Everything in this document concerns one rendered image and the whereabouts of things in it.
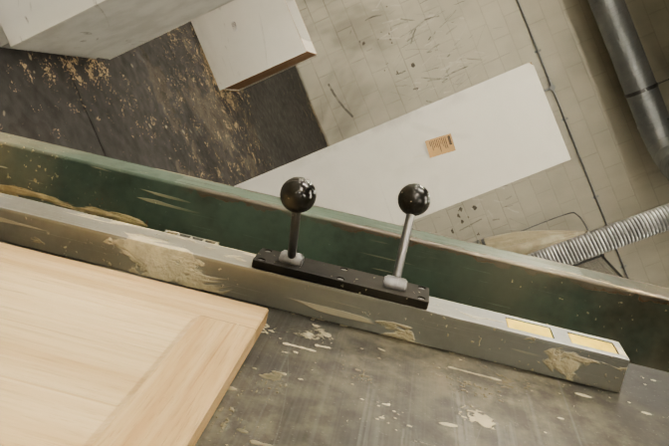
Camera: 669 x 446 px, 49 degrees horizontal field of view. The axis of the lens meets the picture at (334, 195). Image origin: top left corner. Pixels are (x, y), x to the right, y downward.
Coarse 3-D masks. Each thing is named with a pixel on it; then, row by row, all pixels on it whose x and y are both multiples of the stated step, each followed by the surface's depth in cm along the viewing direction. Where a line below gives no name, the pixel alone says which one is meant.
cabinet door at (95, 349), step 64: (0, 256) 76; (0, 320) 64; (64, 320) 66; (128, 320) 69; (192, 320) 72; (256, 320) 74; (0, 384) 55; (64, 384) 56; (128, 384) 58; (192, 384) 60
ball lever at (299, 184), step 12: (288, 180) 76; (300, 180) 76; (288, 192) 75; (300, 192) 75; (312, 192) 76; (288, 204) 76; (300, 204) 75; (312, 204) 76; (300, 216) 79; (288, 252) 83; (300, 264) 83
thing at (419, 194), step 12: (408, 192) 84; (420, 192) 84; (408, 204) 84; (420, 204) 84; (408, 216) 85; (408, 228) 84; (408, 240) 84; (396, 264) 83; (396, 276) 83; (396, 288) 82
